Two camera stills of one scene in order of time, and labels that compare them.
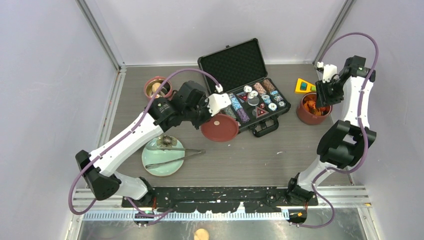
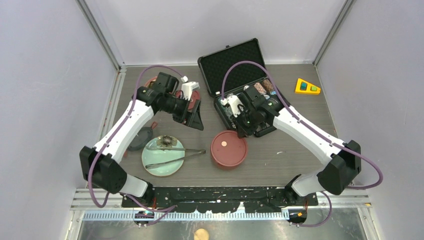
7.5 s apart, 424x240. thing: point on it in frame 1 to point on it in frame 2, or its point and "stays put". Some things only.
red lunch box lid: [220, 127] to [227, 149]
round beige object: [201, 234] stays put
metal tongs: [201, 152] stays put
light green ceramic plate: [160, 161] stays put
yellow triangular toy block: [298, 86] stays put
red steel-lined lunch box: [308, 112] to [228, 150]
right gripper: [322, 99] to [243, 131]
